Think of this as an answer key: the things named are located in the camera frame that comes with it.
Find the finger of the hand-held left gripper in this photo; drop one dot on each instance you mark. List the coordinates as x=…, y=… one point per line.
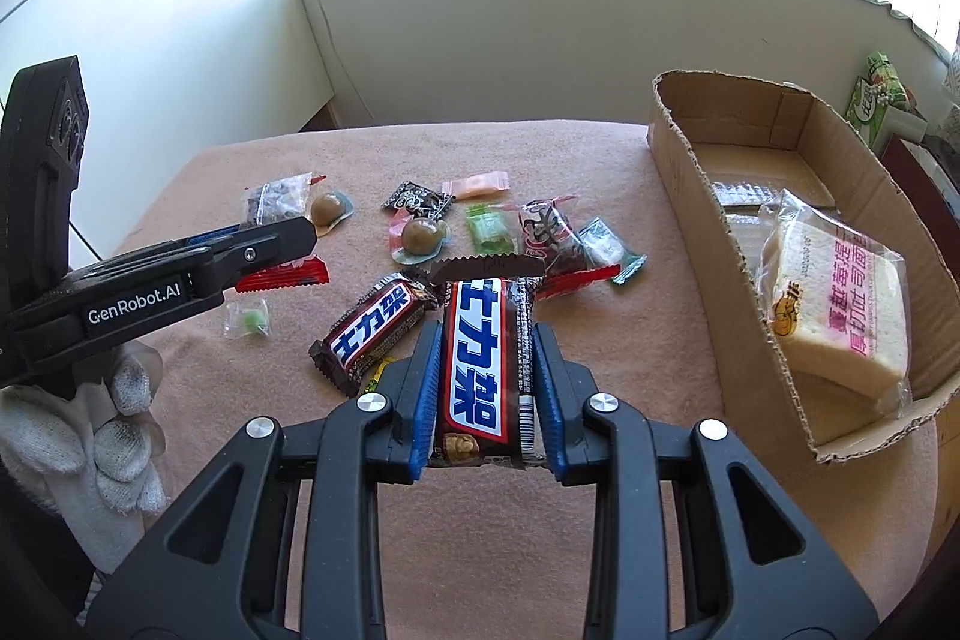
x=214, y=235
x=255, y=251

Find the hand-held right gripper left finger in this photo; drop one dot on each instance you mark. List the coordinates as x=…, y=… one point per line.
x=427, y=389

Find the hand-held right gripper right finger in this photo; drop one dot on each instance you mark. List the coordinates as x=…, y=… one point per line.
x=547, y=404

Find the large brown chocolate bar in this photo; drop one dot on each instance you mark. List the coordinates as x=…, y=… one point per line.
x=480, y=370

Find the black triangular snack packet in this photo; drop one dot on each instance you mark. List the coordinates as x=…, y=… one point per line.
x=416, y=197

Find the cardboard box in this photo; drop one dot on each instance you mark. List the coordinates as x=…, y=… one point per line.
x=690, y=175

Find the clear packet of dark snacks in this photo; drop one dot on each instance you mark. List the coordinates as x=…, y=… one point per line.
x=274, y=197

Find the person's left hand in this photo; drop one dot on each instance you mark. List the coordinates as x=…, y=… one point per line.
x=112, y=460

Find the yellow wrapped candy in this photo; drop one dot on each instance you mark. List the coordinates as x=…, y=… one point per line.
x=375, y=374

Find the small clear-wrapped green candy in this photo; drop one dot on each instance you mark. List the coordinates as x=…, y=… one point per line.
x=251, y=317

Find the pink blanket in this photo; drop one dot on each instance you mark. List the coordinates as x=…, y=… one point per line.
x=600, y=347

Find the small brown chocolate bar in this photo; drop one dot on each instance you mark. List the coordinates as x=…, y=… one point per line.
x=371, y=332

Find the brown ball candy teal wrapper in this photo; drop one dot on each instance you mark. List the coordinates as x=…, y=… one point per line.
x=326, y=207

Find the brown ball candy pink wrapper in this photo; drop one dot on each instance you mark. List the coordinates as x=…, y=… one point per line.
x=418, y=233

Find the red and white snack packet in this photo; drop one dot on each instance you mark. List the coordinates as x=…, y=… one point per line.
x=559, y=242

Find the teal wrapped mint candy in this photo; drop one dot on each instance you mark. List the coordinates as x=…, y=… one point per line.
x=607, y=246

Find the pink wrapped candy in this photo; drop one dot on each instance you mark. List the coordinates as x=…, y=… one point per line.
x=476, y=184

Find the clear plastic packet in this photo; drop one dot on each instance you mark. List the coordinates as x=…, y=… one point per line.
x=739, y=197

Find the packaged sliced bread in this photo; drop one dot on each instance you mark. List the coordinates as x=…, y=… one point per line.
x=832, y=310

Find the dark wooden cabinet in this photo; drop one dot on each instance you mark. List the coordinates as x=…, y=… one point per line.
x=926, y=183

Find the green and white packet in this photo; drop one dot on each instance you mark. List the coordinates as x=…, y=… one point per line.
x=874, y=100

